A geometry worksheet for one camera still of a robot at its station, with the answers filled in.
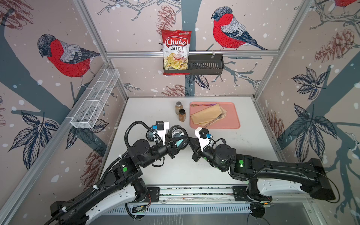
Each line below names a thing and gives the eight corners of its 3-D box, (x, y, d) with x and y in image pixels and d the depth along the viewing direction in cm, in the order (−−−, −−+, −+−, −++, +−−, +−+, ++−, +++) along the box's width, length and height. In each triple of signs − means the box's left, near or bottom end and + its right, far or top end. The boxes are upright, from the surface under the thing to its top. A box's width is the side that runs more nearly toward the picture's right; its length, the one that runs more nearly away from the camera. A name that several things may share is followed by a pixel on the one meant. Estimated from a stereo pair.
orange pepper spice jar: (179, 121, 106) (179, 114, 99) (179, 115, 110) (179, 108, 103) (185, 121, 106) (185, 114, 99) (185, 115, 110) (185, 108, 103)
